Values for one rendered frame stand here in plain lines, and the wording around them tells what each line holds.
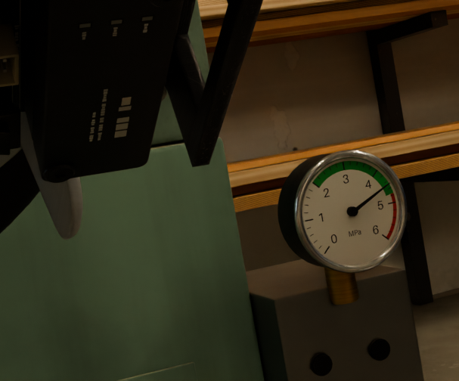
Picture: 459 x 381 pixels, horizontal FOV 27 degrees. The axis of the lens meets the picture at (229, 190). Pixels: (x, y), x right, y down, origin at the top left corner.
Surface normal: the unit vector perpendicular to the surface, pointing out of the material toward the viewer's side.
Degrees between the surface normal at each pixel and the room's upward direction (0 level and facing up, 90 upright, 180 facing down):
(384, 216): 90
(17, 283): 90
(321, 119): 90
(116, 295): 90
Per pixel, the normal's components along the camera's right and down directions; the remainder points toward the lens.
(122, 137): 0.29, 0.85
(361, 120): 0.36, -0.01
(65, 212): -0.90, 0.19
